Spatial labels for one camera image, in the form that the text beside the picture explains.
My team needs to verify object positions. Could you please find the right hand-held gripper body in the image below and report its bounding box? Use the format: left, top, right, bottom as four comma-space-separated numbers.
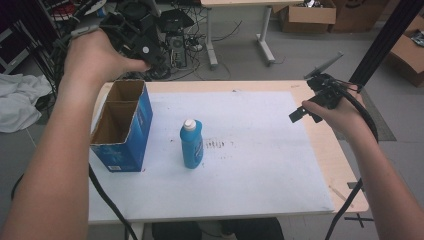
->
303, 51, 352, 111

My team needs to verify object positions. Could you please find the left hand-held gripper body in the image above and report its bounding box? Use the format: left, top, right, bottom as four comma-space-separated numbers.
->
71, 0, 166, 71

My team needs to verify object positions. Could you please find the person's right hand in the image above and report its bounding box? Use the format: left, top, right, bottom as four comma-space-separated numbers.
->
301, 92, 368, 141

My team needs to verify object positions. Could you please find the person's left hand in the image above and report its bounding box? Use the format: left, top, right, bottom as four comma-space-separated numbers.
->
63, 29, 152, 89

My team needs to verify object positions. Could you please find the computer tower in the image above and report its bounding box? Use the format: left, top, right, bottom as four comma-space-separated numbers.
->
167, 33, 189, 70

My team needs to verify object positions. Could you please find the white table mat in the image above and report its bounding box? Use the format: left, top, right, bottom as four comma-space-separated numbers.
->
87, 91, 336, 224

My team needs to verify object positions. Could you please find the black metal stand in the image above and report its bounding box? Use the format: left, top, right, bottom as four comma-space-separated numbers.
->
348, 0, 424, 88

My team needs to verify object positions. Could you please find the open cardboard box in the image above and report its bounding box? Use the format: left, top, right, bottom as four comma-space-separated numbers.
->
279, 0, 338, 35

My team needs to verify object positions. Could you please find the closed cardboard box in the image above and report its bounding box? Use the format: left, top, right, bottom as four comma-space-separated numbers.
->
329, 0, 392, 33

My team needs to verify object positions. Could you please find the white-legged desk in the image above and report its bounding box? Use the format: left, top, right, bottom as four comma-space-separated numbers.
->
199, 0, 305, 68

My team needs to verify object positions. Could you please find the cardboard box with dark contents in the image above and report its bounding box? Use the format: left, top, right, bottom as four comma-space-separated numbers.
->
387, 14, 424, 88

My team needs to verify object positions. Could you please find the blue cardboard box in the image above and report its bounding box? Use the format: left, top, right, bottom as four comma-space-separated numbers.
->
89, 79, 154, 174

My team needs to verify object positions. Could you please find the blue bottle with white cap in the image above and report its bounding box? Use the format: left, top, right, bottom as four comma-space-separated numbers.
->
179, 118, 205, 170

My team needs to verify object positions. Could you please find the white cloth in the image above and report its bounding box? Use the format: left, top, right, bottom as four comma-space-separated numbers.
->
0, 72, 53, 134

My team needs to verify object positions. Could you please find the right hand-held gripper black cable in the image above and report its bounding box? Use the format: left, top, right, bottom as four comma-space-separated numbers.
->
324, 79, 380, 240

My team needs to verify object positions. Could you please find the hand-held gripper black cable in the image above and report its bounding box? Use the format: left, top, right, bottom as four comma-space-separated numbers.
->
87, 163, 140, 240
324, 79, 380, 240

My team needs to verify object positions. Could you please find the left hand-held gripper black cable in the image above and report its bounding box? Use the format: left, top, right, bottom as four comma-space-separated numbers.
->
87, 163, 140, 240

